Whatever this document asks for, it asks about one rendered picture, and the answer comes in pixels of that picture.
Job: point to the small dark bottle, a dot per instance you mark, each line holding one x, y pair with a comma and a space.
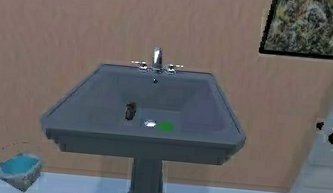
130, 110

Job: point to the green round soap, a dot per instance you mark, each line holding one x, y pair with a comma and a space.
165, 127

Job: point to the chrome sink faucet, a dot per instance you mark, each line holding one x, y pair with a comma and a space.
157, 59

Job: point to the grey room door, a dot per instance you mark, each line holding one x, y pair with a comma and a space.
327, 172

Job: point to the grey pedestal sink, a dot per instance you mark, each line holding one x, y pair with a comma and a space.
180, 102

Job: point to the black framed wall picture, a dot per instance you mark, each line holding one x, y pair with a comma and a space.
311, 27

